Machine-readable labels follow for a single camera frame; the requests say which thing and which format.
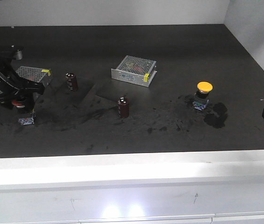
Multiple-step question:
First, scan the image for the yellow mushroom push button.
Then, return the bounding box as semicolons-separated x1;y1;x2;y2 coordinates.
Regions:
192;81;213;111

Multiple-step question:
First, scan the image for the left dark red capacitor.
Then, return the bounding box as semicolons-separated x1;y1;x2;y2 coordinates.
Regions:
65;73;78;91

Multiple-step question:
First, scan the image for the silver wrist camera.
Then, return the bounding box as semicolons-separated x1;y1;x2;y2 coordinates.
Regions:
14;49;23;60

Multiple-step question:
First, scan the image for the dark red capacitor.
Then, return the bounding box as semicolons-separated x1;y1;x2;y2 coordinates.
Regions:
118;97;129;118
65;73;78;91

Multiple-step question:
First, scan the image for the metal mesh power supply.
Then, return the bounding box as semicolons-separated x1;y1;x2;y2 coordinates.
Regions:
111;56;157;87
15;65;54;96

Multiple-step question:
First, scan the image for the left metal mesh power supply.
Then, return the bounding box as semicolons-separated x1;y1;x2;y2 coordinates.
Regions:
15;65;54;96

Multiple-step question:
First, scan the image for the right metal mesh power supply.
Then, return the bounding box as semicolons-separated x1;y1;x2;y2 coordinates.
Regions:
111;56;157;87

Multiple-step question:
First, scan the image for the right dark red capacitor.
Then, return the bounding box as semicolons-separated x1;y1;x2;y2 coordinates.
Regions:
118;97;129;118

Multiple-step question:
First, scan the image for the red mushroom push button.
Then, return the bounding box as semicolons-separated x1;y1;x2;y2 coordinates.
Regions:
11;94;36;126

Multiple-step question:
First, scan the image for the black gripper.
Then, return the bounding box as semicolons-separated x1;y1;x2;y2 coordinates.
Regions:
0;45;45;110

